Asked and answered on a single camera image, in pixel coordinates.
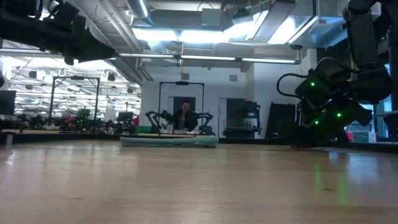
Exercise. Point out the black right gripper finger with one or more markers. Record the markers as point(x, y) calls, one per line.
point(317, 138)
point(287, 133)

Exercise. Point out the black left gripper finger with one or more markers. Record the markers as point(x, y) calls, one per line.
point(96, 49)
point(90, 59)

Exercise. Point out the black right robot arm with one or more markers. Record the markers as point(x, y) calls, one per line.
point(360, 37)

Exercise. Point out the black background robot arm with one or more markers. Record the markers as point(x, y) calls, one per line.
point(157, 119)
point(205, 119)

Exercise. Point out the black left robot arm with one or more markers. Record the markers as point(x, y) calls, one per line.
point(25, 31)

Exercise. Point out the black dome object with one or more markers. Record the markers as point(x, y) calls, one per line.
point(273, 135)

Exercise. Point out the black leaning panel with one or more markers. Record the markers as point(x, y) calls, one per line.
point(280, 112)

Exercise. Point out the red box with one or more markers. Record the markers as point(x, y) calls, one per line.
point(350, 137)

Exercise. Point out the white teal box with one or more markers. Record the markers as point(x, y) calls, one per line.
point(363, 137)

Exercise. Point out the black cabinet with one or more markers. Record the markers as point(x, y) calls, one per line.
point(242, 109)

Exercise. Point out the green background plant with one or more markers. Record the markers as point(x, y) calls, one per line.
point(83, 115)

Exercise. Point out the black background monitor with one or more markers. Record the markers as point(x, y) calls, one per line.
point(7, 102)
point(125, 116)

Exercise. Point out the green box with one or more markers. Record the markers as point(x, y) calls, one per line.
point(143, 130)

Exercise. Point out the grey door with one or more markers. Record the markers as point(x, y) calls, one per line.
point(178, 102)

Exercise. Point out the person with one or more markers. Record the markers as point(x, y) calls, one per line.
point(184, 119)

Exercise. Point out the long linear ceiling light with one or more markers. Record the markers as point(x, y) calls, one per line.
point(205, 58)

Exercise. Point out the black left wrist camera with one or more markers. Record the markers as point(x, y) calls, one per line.
point(69, 60)

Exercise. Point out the black background station frame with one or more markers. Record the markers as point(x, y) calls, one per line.
point(74, 77)
point(182, 83)

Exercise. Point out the black security camera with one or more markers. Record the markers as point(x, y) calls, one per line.
point(296, 47)

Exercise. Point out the grey wall vent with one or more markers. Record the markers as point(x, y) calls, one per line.
point(233, 78)
point(185, 76)

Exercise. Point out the grey post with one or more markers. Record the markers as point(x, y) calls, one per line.
point(8, 138)

